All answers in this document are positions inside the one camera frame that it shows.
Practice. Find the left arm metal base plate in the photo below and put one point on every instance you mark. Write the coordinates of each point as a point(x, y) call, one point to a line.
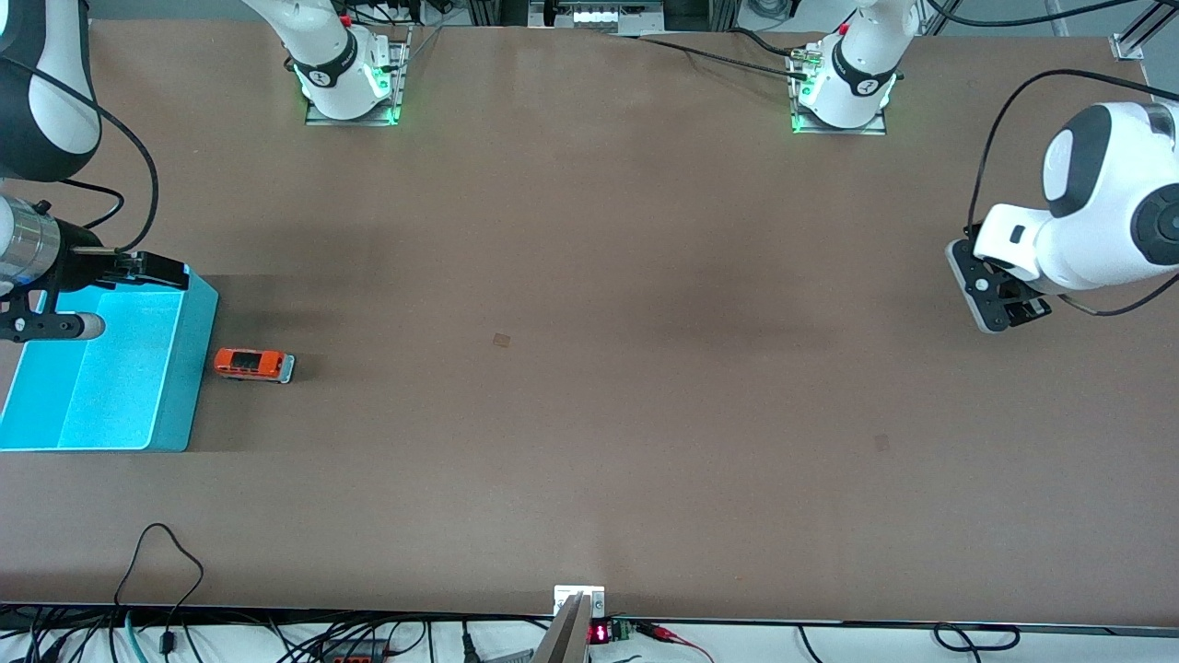
point(875, 127)

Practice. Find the metal corner bracket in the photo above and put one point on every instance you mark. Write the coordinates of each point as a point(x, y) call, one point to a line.
point(1128, 48)

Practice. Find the aluminium frame structure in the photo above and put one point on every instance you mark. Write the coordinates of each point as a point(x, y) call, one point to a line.
point(497, 11)

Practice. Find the grey metal bar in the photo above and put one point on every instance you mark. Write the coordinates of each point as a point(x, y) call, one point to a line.
point(566, 640)

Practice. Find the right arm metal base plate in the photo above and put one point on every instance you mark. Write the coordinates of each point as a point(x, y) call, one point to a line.
point(398, 74)

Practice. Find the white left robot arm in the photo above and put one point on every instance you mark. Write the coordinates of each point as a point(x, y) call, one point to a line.
point(1105, 203)

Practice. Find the white lit device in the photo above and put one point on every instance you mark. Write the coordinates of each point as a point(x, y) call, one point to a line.
point(603, 17)

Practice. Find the red display circuit module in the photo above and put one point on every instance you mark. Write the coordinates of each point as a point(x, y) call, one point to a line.
point(601, 633)

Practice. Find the white mounting bracket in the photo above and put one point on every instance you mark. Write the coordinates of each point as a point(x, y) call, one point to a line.
point(566, 594)

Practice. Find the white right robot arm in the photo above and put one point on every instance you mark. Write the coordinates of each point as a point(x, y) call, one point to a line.
point(64, 101)

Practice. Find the orange toy bus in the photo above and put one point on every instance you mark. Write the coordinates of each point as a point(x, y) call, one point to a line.
point(250, 364)

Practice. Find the black power strip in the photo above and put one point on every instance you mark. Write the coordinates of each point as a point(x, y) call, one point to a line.
point(350, 657)

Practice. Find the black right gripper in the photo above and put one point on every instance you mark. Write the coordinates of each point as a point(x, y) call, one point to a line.
point(81, 267)

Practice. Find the blue plastic box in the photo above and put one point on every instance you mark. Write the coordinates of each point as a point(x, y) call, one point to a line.
point(110, 387)

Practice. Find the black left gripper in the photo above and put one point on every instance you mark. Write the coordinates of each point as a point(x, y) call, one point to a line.
point(1029, 310)

